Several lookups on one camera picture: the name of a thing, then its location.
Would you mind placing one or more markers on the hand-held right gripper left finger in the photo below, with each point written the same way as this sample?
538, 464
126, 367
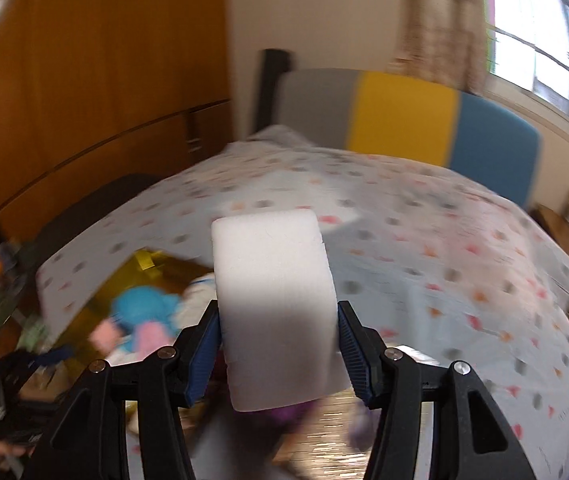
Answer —
202, 355

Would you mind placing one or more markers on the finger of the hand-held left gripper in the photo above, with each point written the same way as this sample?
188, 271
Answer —
49, 356

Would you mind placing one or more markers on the purple tissue box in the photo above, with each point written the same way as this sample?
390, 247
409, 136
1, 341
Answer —
292, 412

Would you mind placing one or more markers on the barred window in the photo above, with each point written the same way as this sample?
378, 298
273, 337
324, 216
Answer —
539, 35

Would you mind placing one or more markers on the gold tin box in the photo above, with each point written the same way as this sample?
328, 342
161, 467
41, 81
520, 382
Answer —
164, 270

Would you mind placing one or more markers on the beige starfish print curtain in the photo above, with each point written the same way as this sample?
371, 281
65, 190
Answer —
439, 20

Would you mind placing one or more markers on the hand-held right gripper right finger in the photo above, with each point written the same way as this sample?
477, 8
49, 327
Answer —
357, 355

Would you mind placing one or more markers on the wooden wardrobe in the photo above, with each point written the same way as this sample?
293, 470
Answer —
89, 60

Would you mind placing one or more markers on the ornate gold tissue box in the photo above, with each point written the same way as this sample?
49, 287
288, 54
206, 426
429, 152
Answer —
324, 440

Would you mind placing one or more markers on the pink towel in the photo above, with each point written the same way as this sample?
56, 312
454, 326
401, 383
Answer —
104, 335

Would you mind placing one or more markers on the grey yellow blue headboard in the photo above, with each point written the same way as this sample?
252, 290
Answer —
399, 110

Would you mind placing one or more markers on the white sponge block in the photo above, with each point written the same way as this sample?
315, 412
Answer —
274, 310

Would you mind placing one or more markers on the teal plush toy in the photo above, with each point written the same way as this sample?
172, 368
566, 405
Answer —
139, 305

